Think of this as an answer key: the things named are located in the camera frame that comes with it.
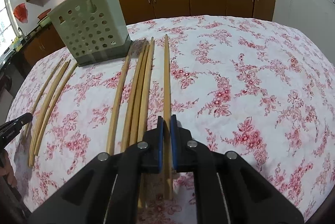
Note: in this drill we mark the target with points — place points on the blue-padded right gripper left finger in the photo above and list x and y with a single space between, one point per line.
152 159

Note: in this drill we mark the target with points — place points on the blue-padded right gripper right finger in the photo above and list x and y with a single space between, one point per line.
182 157

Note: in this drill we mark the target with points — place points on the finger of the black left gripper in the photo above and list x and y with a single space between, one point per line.
12 128

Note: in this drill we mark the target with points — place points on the person's left hand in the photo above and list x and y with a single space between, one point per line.
7 170

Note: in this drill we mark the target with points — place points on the wooden chopstick group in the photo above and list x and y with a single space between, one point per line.
51 106
44 86
137 101
43 110

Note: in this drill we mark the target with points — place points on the wooden chopstick left group outer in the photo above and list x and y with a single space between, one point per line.
44 86

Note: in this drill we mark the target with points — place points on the wooden chopstick beside gripper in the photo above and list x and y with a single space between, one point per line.
145 93

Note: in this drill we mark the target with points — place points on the wooden chopstick left group inner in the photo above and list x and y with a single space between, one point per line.
51 106

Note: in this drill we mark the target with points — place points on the wooden chopstick lone left-centre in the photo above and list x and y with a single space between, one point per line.
110 145

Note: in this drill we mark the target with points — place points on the wooden chopstick left group middle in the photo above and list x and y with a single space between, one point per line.
43 110

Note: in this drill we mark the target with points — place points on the floral pink white tablecloth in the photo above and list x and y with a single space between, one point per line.
259 88

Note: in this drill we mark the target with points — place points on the left window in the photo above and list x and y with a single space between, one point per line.
9 29

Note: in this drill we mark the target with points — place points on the red plastic bag hanging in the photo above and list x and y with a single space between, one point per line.
21 13

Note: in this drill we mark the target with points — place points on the red basin on counter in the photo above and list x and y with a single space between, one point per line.
43 14

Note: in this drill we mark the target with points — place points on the green perforated utensil holder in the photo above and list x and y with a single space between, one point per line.
93 30

